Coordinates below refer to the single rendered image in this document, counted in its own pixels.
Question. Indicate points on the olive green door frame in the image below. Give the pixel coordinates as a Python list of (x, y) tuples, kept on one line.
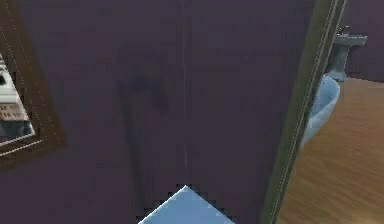
[(300, 116)]

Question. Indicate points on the brown framed wall picture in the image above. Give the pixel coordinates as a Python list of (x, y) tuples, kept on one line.
[(43, 110)]

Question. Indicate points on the grey pedestal sink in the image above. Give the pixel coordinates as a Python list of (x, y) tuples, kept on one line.
[(343, 50)]

